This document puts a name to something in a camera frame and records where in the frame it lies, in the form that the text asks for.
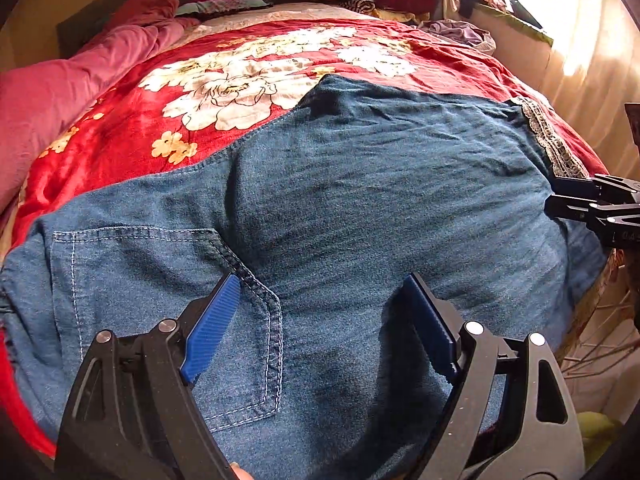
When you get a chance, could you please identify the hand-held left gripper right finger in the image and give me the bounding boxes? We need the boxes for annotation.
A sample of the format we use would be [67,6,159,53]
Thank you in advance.
[402,274,587,480]

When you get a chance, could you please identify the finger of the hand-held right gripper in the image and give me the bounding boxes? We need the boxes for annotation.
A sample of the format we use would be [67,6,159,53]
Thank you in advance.
[552,175,640,202]
[545,195,640,249]

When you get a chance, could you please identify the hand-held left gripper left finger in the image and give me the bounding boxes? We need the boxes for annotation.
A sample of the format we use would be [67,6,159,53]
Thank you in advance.
[54,272,243,480]

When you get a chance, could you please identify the blue denim pants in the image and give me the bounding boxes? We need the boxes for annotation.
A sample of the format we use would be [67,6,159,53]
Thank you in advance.
[0,74,608,480]

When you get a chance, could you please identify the cream curtain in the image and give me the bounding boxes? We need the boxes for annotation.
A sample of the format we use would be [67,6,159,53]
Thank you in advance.
[537,0,640,186]

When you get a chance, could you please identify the green windowsill cloth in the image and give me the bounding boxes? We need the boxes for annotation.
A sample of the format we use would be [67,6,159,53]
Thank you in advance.
[475,2,556,47]

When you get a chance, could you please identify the lilac crumpled cloth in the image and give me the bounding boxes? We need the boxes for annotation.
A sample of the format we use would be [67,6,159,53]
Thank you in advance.
[420,19,497,55]

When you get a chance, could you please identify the yellow-green cloth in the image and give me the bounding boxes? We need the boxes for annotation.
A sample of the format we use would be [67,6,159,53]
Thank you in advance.
[579,411,623,463]

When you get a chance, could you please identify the red floral blanket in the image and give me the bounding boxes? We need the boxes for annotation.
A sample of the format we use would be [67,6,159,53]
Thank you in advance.
[0,19,608,461]

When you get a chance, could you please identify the pink quilt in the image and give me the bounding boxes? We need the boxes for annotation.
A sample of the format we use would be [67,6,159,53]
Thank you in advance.
[0,0,201,211]

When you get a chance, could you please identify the teal patterned pillow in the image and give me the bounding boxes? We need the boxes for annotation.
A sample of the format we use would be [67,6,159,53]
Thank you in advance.
[175,0,273,20]

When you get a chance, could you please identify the wire rack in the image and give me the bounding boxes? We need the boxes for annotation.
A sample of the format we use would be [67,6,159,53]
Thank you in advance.
[559,255,640,388]

